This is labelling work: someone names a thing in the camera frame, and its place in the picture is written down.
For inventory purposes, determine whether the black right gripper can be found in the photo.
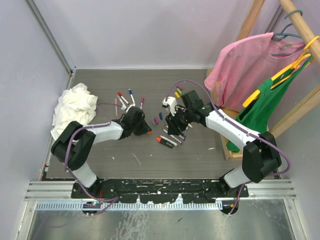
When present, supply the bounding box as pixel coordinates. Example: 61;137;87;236
165;105;194;136

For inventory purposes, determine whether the orange capped black highlighter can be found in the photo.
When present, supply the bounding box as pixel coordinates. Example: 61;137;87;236
156;137;174;149

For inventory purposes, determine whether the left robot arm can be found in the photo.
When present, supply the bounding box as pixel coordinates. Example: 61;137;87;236
50;106;152;198

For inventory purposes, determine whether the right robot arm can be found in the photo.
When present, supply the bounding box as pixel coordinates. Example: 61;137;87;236
162;90;282;197

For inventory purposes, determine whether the pink barcode labelled pen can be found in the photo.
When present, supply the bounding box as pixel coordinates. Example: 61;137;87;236
114;98;119;116

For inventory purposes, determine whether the blue capped white marker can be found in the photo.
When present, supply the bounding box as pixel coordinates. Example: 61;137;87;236
128;88;136;106

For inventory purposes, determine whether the red capped white marker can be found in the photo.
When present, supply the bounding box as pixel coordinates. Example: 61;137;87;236
118;92;129;105

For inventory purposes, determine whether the white crumpled cloth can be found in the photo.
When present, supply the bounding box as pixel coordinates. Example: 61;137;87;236
50;83;98;140

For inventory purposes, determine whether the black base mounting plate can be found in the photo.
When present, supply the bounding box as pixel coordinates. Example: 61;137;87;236
87;179;249;204

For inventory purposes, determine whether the green tank top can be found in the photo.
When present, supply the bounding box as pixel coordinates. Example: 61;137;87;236
226;53;316;153

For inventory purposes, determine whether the pink t-shirt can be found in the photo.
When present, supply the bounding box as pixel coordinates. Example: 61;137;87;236
204;32;305;112

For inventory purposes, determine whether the yellow clothes hanger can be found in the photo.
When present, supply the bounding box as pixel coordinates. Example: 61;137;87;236
242;36;320;108

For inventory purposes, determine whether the grey-blue clothes hanger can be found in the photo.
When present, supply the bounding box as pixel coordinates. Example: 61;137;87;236
271;9;304;43

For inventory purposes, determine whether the wooden hanging rod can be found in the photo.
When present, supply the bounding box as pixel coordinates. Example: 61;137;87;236
278;0;320;65

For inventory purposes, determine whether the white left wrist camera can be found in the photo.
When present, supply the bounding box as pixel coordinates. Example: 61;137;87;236
121;104;135;113

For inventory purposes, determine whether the white slotted cable duct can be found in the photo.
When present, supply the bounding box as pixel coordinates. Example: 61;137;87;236
35;200;223;211

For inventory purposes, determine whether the wooden clothes rack frame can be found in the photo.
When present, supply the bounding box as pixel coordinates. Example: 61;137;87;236
206;0;320;162

